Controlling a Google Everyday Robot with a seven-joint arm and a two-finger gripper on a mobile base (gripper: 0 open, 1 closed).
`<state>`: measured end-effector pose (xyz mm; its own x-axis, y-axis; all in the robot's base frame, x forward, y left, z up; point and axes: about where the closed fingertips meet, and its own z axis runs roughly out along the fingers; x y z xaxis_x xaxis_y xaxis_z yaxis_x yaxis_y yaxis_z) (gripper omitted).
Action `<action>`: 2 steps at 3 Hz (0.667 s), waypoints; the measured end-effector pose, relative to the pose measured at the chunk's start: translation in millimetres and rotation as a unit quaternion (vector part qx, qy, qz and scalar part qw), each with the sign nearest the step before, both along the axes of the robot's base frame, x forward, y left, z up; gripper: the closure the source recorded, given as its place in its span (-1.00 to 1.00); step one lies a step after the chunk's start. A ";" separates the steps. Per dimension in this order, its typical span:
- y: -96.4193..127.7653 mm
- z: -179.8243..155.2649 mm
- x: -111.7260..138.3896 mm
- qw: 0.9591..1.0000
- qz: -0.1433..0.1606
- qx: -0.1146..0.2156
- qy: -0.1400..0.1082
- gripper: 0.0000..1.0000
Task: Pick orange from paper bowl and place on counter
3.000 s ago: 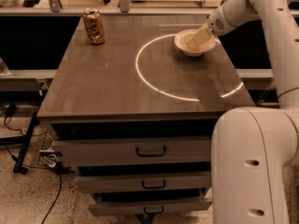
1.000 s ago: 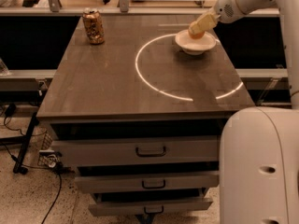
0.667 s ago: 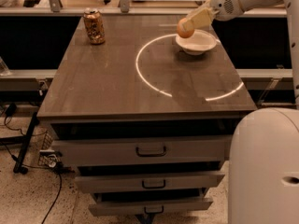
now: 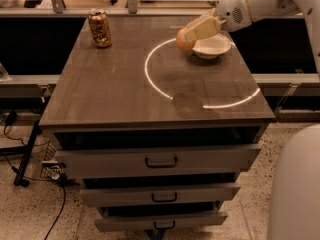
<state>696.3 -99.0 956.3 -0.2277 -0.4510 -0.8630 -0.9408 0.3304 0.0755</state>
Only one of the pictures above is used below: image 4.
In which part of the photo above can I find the grey drawer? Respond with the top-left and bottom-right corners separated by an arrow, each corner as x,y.
80,183 -> 240,207
94,211 -> 228,232
55,144 -> 260,179

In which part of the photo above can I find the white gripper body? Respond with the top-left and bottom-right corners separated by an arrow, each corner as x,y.
216,0 -> 254,32

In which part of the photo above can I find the top grey drawer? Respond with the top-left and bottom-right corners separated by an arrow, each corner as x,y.
55,144 -> 260,179

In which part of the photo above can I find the black floor cable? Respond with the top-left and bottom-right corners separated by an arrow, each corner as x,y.
0,110 -> 68,240

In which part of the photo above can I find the gold patterned soda can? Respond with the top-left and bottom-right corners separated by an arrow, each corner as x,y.
88,9 -> 112,48

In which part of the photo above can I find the middle grey drawer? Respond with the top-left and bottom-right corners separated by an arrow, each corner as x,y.
80,183 -> 240,207

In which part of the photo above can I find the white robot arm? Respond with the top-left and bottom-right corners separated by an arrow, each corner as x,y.
176,0 -> 320,240

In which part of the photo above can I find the black stand leg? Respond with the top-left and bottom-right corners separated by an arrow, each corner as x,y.
14,121 -> 40,187

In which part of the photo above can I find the bottom grey drawer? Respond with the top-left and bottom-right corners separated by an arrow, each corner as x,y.
94,211 -> 228,232

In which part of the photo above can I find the wire mesh basket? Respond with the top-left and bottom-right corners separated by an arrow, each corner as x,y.
40,143 -> 62,180

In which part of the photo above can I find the grey drawer cabinet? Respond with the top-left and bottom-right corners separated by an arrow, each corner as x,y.
40,16 -> 273,219

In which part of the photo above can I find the orange fruit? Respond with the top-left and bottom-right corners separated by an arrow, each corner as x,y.
176,29 -> 195,51

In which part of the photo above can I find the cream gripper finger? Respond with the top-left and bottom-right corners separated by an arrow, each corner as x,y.
183,17 -> 222,42
185,9 -> 216,31

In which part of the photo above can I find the grey metal railing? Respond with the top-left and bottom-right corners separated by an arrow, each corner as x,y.
0,0 -> 211,17

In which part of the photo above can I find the white paper bowl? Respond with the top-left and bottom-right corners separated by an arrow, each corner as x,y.
193,34 -> 231,59

